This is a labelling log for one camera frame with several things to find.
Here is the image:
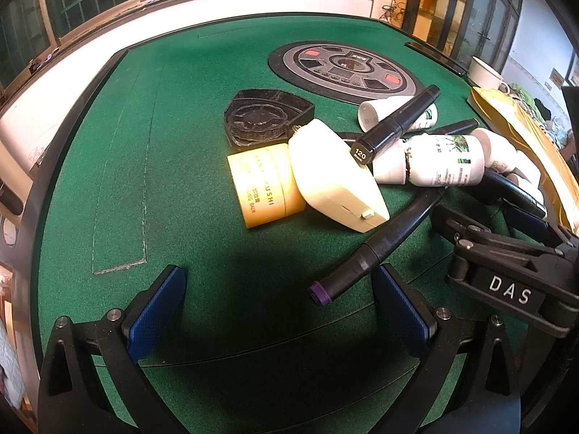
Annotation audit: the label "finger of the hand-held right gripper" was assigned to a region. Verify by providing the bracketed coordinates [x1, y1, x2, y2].
[430, 205, 571, 259]
[479, 167, 556, 242]

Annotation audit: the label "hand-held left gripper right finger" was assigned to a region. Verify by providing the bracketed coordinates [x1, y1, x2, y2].
[372, 263, 525, 434]

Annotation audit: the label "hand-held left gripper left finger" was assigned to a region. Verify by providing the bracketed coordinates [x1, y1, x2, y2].
[37, 263, 188, 434]

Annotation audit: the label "black marker with purple end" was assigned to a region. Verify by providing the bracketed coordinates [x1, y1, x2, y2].
[308, 187, 446, 306]

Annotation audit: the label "white bottle with green label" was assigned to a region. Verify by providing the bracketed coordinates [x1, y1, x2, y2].
[373, 133, 486, 187]

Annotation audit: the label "yellow cardboard box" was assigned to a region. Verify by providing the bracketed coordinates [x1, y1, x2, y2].
[468, 87, 579, 231]

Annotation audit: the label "thick black marker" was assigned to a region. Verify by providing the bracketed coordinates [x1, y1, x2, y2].
[349, 84, 441, 166]

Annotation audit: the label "cream plastic case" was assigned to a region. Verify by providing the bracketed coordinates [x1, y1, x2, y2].
[288, 118, 390, 234]

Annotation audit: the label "yellow round jar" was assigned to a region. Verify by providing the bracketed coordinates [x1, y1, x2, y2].
[226, 142, 307, 229]

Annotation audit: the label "small white bottle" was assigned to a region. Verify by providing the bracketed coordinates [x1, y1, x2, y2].
[358, 96, 439, 133]
[473, 127, 516, 168]
[502, 149, 544, 191]

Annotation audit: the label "slim black pen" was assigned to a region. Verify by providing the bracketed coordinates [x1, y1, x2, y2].
[409, 118, 480, 137]

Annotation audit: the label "white cup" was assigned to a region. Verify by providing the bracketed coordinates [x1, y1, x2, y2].
[468, 56, 510, 93]

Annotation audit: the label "round table control panel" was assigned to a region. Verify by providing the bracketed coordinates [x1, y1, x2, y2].
[268, 42, 428, 105]

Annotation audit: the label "black triangular ashtray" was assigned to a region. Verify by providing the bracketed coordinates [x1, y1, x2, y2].
[223, 88, 316, 149]

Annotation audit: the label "wooden framed door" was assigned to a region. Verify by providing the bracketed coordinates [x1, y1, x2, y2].
[398, 0, 525, 71]

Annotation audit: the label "green barred window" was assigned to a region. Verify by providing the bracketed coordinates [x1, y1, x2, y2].
[0, 0, 367, 95]

